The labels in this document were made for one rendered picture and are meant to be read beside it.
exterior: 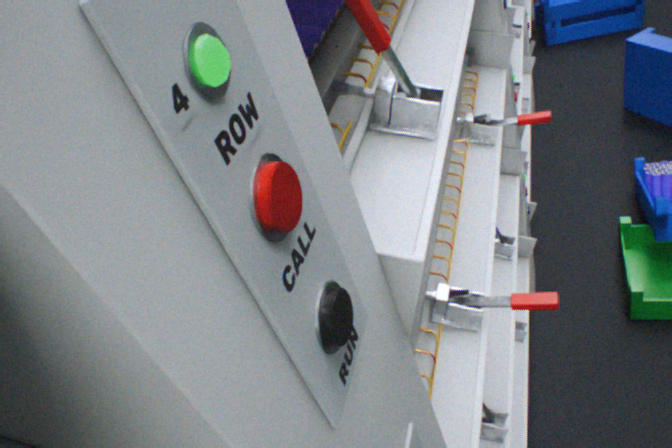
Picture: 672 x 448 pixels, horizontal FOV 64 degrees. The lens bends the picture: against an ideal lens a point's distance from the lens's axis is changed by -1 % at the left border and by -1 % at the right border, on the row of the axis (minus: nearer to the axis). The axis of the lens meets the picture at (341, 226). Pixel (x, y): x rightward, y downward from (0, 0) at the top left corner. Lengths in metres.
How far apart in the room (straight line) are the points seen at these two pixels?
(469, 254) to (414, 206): 0.24
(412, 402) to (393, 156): 0.15
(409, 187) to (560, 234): 1.02
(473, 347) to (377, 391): 0.27
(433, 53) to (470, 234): 0.19
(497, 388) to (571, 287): 0.57
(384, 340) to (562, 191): 1.24
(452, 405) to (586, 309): 0.76
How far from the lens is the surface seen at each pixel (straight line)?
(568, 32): 2.10
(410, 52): 0.44
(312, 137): 0.15
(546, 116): 0.65
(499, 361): 0.68
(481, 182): 0.61
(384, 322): 0.20
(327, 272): 0.15
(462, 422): 0.43
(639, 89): 1.65
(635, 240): 1.28
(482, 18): 0.80
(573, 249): 1.28
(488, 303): 0.46
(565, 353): 1.10
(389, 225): 0.28
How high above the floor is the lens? 0.91
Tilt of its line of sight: 38 degrees down
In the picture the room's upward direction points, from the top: 22 degrees counter-clockwise
